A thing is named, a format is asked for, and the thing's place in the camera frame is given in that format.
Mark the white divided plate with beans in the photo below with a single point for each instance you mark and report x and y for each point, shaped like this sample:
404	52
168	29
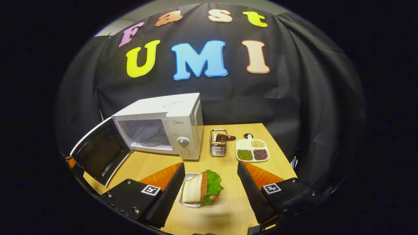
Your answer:
243	145

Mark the white rectangular dish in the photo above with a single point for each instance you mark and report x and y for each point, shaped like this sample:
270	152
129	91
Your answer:
189	176

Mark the sandwich with lettuce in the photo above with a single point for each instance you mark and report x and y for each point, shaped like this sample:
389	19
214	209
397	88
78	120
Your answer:
199	187

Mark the brown wooden spoon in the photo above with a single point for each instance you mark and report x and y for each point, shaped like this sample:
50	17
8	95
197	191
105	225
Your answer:
225	138

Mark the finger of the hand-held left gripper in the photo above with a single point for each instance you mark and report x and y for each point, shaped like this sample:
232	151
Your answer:
70	162

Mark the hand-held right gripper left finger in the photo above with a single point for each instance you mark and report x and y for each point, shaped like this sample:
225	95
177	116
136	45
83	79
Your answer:
168	195

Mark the white microwave oven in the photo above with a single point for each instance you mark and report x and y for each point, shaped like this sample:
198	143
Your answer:
183	111

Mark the metal utensil holder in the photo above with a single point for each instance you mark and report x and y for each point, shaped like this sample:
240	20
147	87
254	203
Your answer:
218	148

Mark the black backdrop cloth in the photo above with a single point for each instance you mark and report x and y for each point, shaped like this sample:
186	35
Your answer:
294	98

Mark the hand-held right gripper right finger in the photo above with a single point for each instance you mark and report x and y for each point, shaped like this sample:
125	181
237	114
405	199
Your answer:
253	195

